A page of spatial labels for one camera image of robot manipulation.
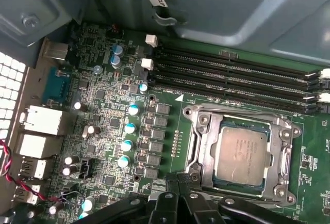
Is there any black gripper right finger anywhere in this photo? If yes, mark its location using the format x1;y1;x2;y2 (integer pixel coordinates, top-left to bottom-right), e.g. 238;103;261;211
178;173;304;224

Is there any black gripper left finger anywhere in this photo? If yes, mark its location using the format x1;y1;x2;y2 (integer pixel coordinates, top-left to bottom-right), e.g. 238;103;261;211
77;173;184;224

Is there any silver green CPU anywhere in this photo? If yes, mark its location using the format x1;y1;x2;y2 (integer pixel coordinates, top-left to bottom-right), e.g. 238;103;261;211
211;120;272;190

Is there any metal socket cover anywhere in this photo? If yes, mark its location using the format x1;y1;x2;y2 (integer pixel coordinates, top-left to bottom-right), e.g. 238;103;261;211
190;113;293;199

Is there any wire locking lever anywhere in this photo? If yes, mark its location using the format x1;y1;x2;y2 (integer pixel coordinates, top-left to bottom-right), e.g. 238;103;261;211
184;103;288;119

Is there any CPU socket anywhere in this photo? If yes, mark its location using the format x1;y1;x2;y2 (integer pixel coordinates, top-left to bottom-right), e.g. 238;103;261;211
181;102;303;208

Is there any green motherboard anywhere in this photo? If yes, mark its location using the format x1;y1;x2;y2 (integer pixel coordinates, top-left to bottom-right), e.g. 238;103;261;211
38;22;330;224

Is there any silver USB port block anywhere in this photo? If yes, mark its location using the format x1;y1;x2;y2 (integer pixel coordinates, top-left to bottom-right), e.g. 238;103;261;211
14;184;42;206
19;156;49;180

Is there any large silver capacitor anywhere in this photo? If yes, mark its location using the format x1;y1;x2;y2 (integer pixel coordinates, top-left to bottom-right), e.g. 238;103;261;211
110;55;123;69
112;43;124;56

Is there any blue port connector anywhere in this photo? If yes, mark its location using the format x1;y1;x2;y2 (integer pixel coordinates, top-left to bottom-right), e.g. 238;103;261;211
42;66;75;105

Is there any black PC case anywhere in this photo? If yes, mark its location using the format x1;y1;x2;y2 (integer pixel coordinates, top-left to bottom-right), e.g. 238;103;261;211
0;0;330;224

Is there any thin red wire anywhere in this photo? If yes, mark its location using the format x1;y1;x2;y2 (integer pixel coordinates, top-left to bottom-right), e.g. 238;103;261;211
0;140;67;204

